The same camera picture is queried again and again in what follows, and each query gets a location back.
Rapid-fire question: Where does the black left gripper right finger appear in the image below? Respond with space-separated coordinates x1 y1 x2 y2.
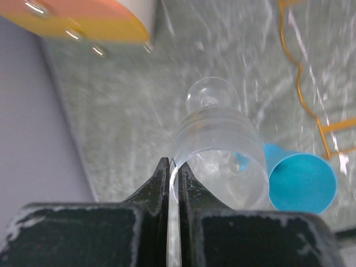
177 164 342 266

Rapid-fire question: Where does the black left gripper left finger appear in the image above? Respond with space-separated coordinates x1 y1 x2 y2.
1 158 170 266

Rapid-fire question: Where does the clear wine glass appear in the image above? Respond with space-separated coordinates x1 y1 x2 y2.
169 77 269 210

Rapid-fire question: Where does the blue plastic wine glass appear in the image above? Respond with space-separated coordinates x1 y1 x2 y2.
226 142 338 214

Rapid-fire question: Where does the cream round drawer box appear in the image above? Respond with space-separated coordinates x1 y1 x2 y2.
1 1 157 52

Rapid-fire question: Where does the gold wire glass rack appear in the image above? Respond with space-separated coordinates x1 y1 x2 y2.
278 1 355 159

